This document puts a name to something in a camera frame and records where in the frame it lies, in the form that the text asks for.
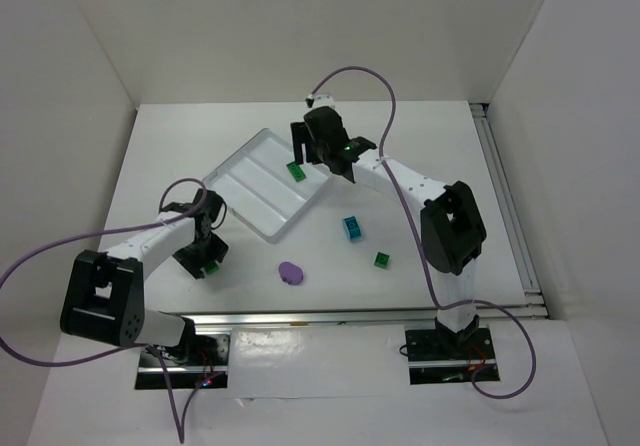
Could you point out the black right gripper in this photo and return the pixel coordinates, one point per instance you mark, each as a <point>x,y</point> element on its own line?
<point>307,133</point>

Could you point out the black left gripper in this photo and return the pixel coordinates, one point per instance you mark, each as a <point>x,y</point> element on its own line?
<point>201,257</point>

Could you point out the green lego brick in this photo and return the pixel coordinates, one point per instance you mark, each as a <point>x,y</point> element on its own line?
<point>296,171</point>
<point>210,268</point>
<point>382,260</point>

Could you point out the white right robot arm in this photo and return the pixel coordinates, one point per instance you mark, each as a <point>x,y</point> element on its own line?
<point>444,219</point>

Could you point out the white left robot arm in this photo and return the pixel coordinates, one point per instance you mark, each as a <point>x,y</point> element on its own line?
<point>105,301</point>

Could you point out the white compartment tray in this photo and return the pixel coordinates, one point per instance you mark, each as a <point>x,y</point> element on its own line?
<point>260,191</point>

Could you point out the purple lego piece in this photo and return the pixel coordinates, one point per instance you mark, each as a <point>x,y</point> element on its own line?
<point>290,273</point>

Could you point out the teal lego brick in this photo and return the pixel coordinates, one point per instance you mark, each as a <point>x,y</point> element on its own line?
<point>352,228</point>

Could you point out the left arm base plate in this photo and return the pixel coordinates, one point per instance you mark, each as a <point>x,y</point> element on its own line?
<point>206,364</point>

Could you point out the aluminium front rail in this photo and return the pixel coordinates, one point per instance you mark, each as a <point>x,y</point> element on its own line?
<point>535,310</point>

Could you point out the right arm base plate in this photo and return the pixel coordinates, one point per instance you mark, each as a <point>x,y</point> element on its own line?
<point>429,363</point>

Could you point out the aluminium table edge rail right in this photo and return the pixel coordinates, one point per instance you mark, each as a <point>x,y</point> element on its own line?
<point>533,295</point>

